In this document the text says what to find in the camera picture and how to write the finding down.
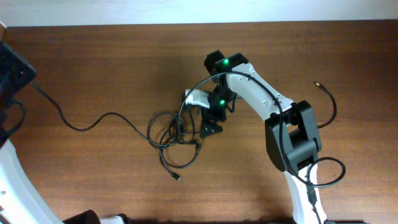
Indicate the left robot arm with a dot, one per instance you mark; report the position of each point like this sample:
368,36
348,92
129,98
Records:
20,201

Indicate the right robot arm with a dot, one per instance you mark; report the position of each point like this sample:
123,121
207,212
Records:
292,136

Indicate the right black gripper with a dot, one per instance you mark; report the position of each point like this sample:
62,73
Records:
212,123

